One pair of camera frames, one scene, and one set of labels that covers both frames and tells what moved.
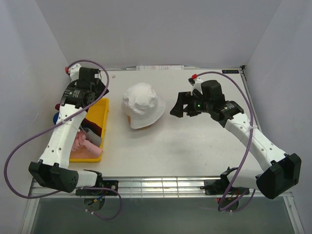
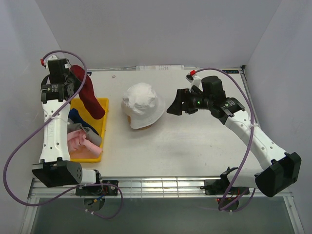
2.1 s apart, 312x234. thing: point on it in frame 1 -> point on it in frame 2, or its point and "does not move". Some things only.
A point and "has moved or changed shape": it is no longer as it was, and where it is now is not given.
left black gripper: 99,87 -> 75,78
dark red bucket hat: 87,123 has moved or changed shape
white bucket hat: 141,103 does not move
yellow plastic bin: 97,111 does not move
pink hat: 80,140 does not move
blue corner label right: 230,71 does not move
